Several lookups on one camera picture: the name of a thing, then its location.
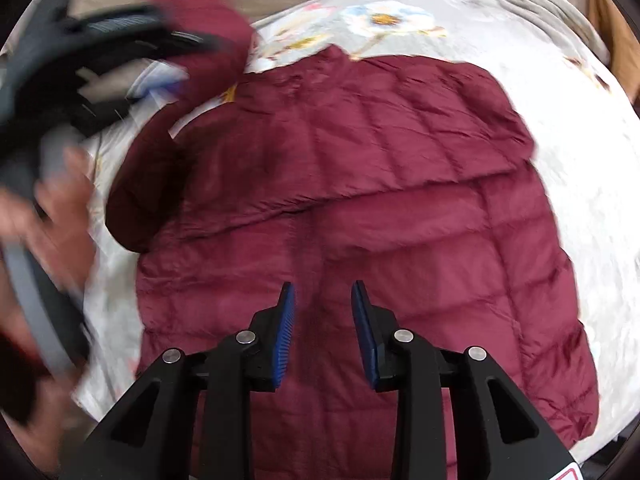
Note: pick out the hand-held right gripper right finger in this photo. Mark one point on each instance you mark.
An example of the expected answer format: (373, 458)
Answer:
(361, 325)

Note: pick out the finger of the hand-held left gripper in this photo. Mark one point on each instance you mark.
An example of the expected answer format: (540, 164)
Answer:
(150, 25)

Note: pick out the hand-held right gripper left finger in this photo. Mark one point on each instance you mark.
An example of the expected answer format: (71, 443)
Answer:
(286, 320)

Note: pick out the maroon quilted puffer jacket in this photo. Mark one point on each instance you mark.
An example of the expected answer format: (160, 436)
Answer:
(380, 200)

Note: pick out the person's left forearm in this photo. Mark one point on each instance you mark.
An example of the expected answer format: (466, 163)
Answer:
(30, 400)

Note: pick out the person's left hand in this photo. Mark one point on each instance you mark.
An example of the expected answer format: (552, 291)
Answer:
(55, 230)

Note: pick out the grey floral blanket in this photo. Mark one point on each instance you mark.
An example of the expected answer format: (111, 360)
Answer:
(575, 160)

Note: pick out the orange cloth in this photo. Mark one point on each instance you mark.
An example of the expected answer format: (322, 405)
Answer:
(620, 45)

